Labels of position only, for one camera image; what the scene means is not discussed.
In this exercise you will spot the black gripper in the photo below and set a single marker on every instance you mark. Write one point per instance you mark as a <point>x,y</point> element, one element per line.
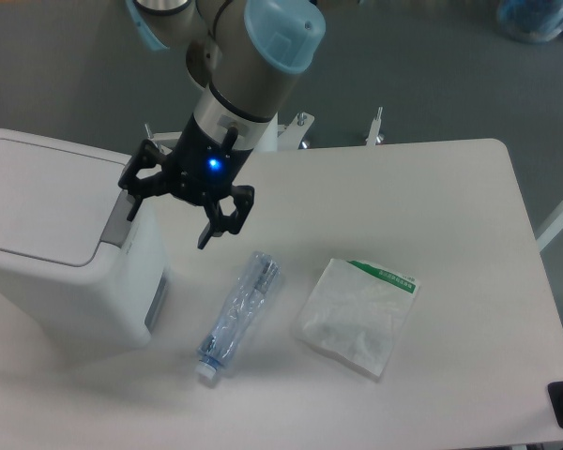
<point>206,159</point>

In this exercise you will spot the grey trash can push button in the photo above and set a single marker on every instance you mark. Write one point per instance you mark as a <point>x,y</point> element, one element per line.
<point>119,223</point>

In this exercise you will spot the white plastic trash can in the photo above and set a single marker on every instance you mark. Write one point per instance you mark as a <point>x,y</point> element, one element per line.
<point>55,200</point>

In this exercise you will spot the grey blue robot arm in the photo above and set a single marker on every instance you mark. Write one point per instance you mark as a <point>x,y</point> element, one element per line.
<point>265,47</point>

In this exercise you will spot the crushed clear plastic bottle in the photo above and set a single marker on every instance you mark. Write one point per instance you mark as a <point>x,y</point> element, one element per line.
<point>254,289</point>

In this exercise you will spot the white green plastic pouch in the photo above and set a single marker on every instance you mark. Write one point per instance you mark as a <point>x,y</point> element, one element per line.
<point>355,313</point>

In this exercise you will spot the blue plastic bag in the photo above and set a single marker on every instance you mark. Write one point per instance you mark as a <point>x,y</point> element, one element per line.
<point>532,22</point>

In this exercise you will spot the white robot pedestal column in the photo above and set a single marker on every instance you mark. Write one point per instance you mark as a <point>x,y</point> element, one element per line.
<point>268,143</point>

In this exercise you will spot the white pedestal base frame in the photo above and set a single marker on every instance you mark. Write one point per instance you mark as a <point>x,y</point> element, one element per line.
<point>290,137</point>

